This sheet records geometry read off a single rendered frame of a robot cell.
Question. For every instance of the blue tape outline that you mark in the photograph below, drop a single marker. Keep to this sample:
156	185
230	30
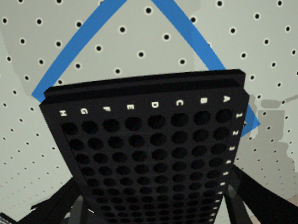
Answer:
102	14

